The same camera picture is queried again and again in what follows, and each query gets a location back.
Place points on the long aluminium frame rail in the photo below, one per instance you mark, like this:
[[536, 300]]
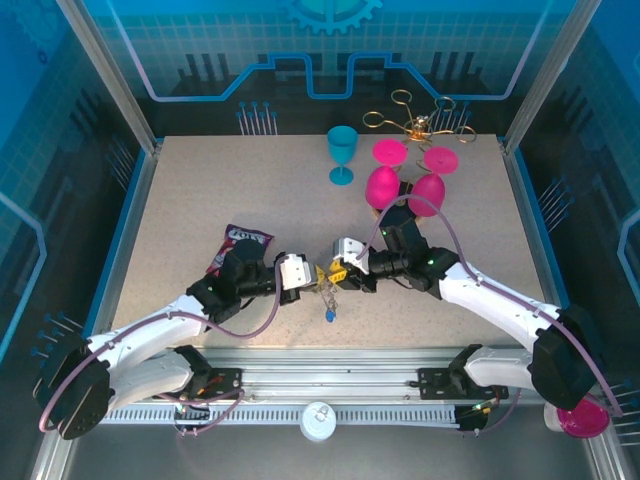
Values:
[[325, 380]]

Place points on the aluminium frame post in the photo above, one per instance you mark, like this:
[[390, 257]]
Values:
[[112, 75], [547, 75]]

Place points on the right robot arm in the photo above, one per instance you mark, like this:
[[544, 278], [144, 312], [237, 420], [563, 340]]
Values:
[[500, 300]]

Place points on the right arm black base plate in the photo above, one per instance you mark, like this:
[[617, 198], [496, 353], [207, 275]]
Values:
[[432, 382]]

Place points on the aluminium side rail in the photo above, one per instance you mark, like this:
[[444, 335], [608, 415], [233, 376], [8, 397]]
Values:
[[531, 225], [134, 225]]

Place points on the teal plastic goblet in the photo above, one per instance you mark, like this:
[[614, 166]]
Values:
[[342, 142]]

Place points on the purple candy bag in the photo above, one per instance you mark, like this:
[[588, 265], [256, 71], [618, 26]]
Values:
[[250, 234]]

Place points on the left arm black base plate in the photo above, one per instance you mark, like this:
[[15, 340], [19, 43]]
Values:
[[227, 380]]

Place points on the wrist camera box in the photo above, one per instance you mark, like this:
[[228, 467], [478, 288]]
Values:
[[350, 252], [297, 272]]

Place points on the metal keyring holder with rings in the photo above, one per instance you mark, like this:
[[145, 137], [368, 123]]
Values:
[[330, 299]]

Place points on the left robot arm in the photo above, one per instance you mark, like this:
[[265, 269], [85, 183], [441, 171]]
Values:
[[145, 330]]

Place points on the white cup with pink lid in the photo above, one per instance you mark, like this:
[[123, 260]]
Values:
[[582, 426]]

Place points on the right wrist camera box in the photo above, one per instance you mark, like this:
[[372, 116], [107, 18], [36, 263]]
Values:
[[350, 252]]

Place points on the pink plastic goblet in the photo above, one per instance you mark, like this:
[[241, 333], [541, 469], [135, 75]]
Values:
[[430, 192], [382, 187]]

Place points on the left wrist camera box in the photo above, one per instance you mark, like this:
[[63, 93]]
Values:
[[297, 272]]

